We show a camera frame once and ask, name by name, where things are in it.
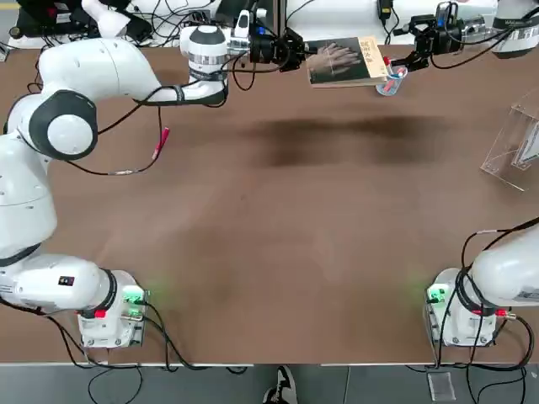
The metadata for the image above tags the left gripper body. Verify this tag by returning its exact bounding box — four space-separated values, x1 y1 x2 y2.
248 35 279 65

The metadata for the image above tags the white desk lamp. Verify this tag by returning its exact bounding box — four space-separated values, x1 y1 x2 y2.
81 0 132 40

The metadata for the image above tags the pink red highlighter pen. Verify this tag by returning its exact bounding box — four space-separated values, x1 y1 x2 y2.
150 126 172 161

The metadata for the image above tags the clear acrylic storage rack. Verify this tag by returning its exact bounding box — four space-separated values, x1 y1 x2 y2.
479 85 539 194

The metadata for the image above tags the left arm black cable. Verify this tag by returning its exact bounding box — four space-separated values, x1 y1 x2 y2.
25 58 259 178

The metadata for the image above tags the aluminium frame post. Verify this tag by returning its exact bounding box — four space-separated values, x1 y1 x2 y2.
271 0 288 40

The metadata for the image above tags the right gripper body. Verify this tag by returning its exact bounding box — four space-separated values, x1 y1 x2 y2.
432 24 463 56

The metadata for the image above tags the dark book with hands cover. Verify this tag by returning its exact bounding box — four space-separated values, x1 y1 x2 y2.
306 35 390 89

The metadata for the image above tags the black equipment case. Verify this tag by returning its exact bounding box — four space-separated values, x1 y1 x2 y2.
8 0 85 41

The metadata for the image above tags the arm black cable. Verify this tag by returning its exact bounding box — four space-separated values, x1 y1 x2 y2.
460 216 539 295
25 58 259 178

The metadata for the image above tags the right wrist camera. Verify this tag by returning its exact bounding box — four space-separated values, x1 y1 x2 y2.
435 1 462 27

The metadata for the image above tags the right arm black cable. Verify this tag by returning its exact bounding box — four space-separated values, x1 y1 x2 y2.
460 216 539 295

